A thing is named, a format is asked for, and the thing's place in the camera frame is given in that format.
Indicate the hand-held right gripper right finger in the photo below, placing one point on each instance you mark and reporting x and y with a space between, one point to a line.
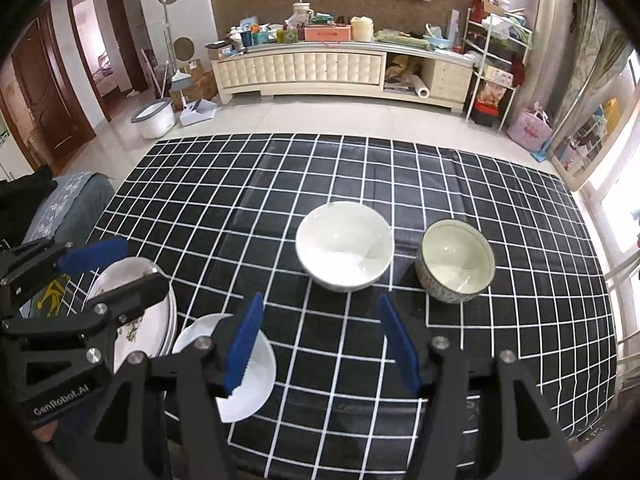
400 345

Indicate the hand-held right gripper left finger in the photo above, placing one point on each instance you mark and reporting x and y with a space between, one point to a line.
242 350

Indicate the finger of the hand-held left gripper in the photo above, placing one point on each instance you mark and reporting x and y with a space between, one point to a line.
130 300
95 255

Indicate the large pink flower plate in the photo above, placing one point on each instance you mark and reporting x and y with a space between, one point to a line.
107 280

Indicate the green patterned bowl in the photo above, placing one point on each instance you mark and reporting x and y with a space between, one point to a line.
455 260

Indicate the plain white bowl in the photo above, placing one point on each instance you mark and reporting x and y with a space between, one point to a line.
340 245

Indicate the grey sofa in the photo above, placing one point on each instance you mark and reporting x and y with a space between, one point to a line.
80 200

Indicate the dark cloth with yellow print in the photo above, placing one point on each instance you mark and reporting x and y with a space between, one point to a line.
52 295

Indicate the black garment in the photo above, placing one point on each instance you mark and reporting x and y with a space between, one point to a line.
22 205

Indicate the white mop bucket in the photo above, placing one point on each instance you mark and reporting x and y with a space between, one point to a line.
155 122

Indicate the black checked tablecloth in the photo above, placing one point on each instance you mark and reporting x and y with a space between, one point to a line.
250 200

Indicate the brown wooden door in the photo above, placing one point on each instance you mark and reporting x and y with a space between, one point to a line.
40 90

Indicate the white dustpan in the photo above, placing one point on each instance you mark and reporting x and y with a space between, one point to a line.
197 114

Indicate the white mop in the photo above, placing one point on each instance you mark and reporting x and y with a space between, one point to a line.
182 80

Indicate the cardboard boxes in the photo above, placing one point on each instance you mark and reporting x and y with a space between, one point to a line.
200 80

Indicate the brown framed doorway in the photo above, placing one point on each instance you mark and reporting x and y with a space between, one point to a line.
125 35

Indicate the pink bag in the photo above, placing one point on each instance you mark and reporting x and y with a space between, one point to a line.
530 132

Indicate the glass balcony door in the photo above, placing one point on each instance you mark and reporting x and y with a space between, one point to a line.
620 210

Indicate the white paper roll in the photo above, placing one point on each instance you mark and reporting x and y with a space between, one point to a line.
420 86

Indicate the cream framed standing mirror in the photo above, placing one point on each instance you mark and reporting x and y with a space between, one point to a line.
585 140

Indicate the cream tv cabinet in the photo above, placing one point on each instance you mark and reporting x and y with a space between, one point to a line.
300 67

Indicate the white metal storage rack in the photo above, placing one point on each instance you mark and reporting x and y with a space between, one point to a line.
492 80

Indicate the green cloth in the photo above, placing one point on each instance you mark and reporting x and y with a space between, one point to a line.
400 37

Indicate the cream jar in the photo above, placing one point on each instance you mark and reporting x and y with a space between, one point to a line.
362 30

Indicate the white mug with straw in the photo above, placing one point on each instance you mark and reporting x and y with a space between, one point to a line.
301 12

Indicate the pink box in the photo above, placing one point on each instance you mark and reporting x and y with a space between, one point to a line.
327 34

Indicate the standing air conditioner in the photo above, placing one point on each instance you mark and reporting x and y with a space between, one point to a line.
550 35

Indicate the patterned beige curtain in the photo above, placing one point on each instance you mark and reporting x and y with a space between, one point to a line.
595 60

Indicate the small round brown wall decoration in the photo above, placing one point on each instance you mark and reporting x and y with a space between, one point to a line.
184 48

